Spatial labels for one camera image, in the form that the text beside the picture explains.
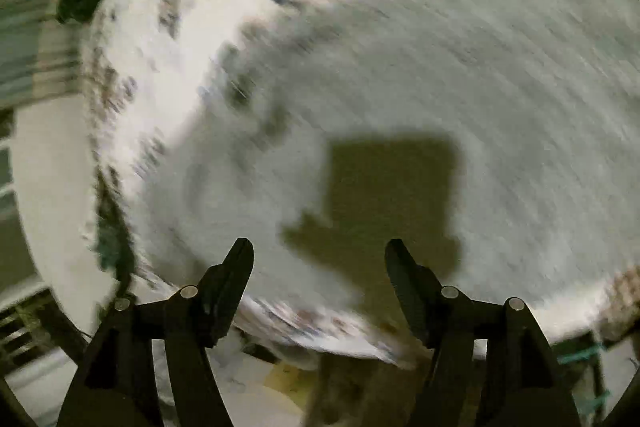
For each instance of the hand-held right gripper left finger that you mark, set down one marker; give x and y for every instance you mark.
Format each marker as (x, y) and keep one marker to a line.
(241, 264)

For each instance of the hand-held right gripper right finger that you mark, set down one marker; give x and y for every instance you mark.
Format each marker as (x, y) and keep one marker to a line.
(398, 264)

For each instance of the grey pants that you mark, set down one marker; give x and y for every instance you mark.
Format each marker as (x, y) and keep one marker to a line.
(500, 107)

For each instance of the white mattress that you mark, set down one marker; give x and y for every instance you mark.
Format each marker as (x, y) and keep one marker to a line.
(50, 207)

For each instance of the white brown printed blanket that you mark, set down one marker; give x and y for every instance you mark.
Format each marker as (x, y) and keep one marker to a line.
(150, 57)

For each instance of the striped cloth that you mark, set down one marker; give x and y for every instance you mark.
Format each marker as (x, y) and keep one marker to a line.
(30, 47)

